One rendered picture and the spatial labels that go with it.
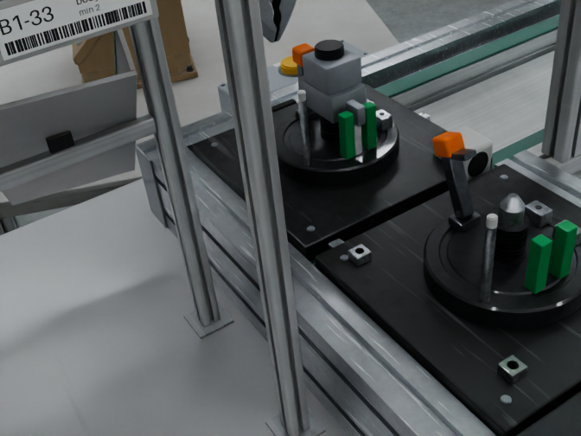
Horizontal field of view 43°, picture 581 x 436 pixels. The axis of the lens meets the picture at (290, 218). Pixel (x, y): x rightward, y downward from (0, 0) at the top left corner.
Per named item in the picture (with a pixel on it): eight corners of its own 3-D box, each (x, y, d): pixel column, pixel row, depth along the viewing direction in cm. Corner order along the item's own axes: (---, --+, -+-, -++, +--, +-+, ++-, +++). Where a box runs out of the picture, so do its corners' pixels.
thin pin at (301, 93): (303, 163, 77) (295, 91, 72) (309, 161, 78) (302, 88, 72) (306, 167, 77) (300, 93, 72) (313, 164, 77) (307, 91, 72)
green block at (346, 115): (340, 155, 78) (337, 113, 75) (348, 151, 78) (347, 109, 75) (346, 160, 77) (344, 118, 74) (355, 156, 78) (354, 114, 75)
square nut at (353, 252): (347, 258, 68) (347, 250, 67) (361, 251, 69) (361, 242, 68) (358, 267, 67) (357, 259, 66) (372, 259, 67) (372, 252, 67)
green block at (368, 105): (360, 145, 79) (360, 104, 76) (370, 142, 80) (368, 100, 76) (367, 150, 78) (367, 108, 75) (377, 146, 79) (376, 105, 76)
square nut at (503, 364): (495, 372, 56) (496, 363, 56) (511, 362, 57) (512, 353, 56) (511, 385, 55) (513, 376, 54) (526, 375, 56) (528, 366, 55)
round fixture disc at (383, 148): (250, 146, 85) (247, 131, 84) (348, 105, 90) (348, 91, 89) (319, 202, 75) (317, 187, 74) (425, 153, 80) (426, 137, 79)
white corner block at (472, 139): (431, 169, 81) (432, 137, 79) (462, 154, 83) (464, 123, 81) (461, 189, 78) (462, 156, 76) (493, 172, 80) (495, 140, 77)
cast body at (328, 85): (299, 102, 81) (293, 41, 76) (332, 89, 82) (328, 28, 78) (344, 132, 75) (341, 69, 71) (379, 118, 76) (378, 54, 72)
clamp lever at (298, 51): (295, 107, 85) (290, 47, 80) (309, 102, 85) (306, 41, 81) (313, 121, 82) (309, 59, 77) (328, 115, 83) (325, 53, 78)
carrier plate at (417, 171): (194, 158, 88) (191, 143, 86) (358, 92, 97) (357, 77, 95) (306, 264, 71) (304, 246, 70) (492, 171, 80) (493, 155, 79)
